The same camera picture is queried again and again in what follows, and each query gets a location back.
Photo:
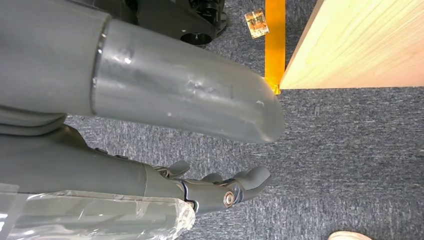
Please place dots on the yellow floor tape strip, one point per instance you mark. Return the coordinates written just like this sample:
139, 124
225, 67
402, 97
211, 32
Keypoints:
275, 43

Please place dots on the clear plastic film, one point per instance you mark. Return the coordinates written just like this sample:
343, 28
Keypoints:
99, 218

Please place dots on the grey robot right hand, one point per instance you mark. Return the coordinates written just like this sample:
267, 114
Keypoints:
165, 82

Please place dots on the small orange patterned card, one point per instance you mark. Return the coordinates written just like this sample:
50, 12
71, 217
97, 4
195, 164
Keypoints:
256, 24

